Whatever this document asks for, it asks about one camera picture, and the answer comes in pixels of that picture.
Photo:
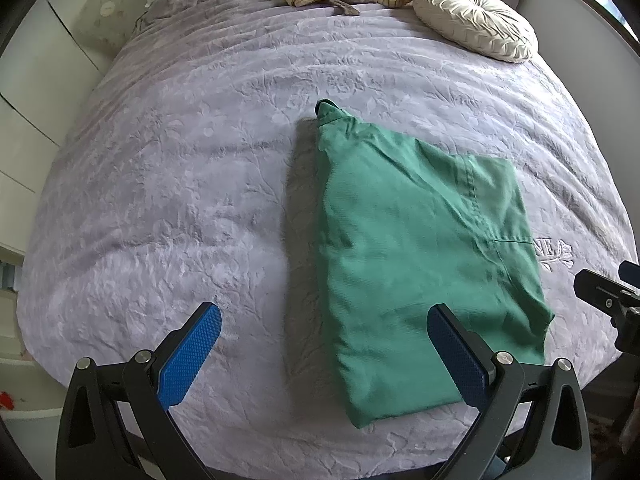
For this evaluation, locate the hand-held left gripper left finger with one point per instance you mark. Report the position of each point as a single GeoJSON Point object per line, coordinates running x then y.
{"type": "Point", "coordinates": [190, 355]}

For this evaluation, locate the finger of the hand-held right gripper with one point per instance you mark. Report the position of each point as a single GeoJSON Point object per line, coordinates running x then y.
{"type": "Point", "coordinates": [600, 290]}

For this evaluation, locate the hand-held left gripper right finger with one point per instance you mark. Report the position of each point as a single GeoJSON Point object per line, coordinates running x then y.
{"type": "Point", "coordinates": [457, 355]}

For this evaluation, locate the green work jacket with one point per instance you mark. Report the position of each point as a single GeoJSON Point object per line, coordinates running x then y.
{"type": "Point", "coordinates": [410, 260]}

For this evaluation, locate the white wardrobe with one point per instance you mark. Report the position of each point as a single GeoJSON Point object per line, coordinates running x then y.
{"type": "Point", "coordinates": [30, 110]}

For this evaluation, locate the round cream pleated pillow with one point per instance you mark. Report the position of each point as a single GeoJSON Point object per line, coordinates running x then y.
{"type": "Point", "coordinates": [475, 22]}

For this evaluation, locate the round cream fan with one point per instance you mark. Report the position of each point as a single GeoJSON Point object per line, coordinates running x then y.
{"type": "Point", "coordinates": [102, 15]}

